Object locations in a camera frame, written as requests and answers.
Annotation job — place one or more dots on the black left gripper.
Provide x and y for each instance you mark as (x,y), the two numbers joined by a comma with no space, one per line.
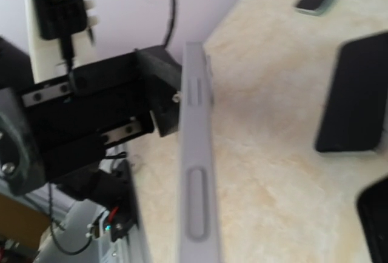
(58,126)

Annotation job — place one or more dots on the small silver-edged phone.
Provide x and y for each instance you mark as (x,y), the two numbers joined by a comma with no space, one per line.
(199,237)

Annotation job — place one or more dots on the large black teal-edged phone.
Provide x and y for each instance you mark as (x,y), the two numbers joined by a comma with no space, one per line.
(355,109)

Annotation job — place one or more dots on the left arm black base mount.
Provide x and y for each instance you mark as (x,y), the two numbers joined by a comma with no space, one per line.
(114,191)

